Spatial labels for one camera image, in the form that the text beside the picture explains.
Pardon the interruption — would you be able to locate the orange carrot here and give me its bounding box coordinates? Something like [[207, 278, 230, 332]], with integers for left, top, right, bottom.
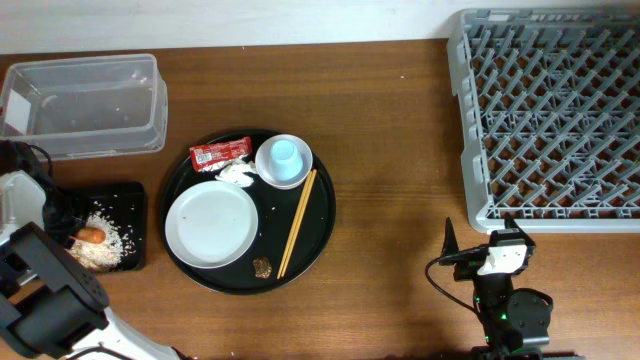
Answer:
[[73, 227, 107, 244]]

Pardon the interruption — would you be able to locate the pile of rice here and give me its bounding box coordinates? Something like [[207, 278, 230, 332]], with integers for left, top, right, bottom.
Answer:
[[67, 212, 137, 272]]

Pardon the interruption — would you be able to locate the white plate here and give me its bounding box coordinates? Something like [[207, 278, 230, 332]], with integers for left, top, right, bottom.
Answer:
[[164, 181, 259, 269]]

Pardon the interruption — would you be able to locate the red snack wrapper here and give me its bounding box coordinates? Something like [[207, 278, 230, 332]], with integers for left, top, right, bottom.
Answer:
[[189, 136, 252, 172]]

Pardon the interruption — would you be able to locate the white tissue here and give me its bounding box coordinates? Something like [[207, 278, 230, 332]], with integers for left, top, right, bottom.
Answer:
[[215, 159, 257, 188]]

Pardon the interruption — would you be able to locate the brown food scrap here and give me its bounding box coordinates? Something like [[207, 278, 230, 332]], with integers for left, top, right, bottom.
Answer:
[[252, 257, 272, 279]]

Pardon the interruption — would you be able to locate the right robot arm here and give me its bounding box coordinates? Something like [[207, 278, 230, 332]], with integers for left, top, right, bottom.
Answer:
[[437, 216, 553, 359]]

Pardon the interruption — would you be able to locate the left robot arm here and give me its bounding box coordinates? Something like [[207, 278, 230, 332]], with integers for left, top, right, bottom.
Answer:
[[1, 140, 183, 359]]

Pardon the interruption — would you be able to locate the grey dishwasher rack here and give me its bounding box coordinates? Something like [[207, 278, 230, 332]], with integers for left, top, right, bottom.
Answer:
[[447, 8, 639, 233]]

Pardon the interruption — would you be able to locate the black rectangular tray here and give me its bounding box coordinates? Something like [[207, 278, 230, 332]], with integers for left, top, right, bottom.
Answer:
[[74, 182, 147, 272]]

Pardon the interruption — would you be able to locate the clear plastic bin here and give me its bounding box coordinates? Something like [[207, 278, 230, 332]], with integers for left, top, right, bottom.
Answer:
[[1, 54, 168, 160]]

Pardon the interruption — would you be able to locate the round black tray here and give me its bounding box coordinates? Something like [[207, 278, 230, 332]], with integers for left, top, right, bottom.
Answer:
[[170, 157, 336, 295]]

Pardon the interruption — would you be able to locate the light blue cup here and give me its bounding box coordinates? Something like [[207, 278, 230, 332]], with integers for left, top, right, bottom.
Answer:
[[269, 139, 303, 182]]

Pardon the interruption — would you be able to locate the white bowl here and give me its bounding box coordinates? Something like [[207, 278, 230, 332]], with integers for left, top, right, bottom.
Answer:
[[254, 134, 314, 190]]

